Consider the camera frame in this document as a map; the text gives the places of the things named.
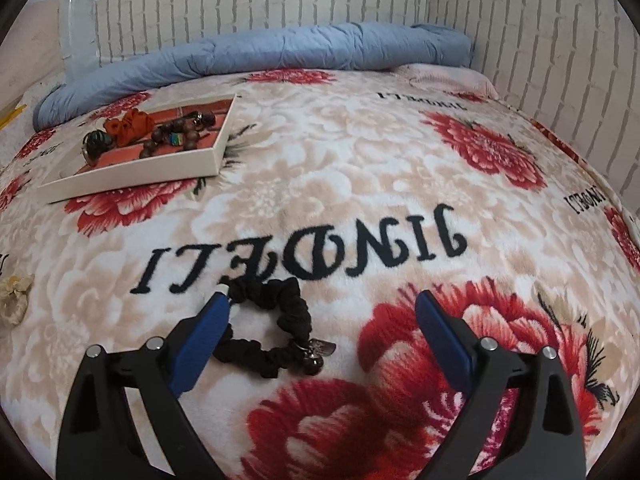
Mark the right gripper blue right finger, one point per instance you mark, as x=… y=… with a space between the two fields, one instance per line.
x=545 y=439

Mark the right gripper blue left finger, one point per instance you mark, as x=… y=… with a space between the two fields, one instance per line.
x=98 y=439

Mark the black scrunchie with charms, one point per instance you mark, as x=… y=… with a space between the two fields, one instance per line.
x=270 y=329

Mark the black claw hair clip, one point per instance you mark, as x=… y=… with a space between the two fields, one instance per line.
x=94 y=144

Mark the orange fabric scrunchie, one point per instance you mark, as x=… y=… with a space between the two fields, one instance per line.
x=132 y=127

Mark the cream jewelry tray red lining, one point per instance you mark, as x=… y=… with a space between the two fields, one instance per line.
x=187 y=142

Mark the floral fleece blanket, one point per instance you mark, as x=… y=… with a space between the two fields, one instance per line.
x=366 y=188

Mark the pink pillow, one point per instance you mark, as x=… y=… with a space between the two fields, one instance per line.
x=449 y=79

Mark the pink headboard cushion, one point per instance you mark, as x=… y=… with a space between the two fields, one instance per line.
x=31 y=51

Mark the rolled blue quilt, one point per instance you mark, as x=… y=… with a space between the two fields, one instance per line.
x=349 y=46

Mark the clear plastic sheet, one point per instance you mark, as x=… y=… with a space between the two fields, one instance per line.
x=77 y=31

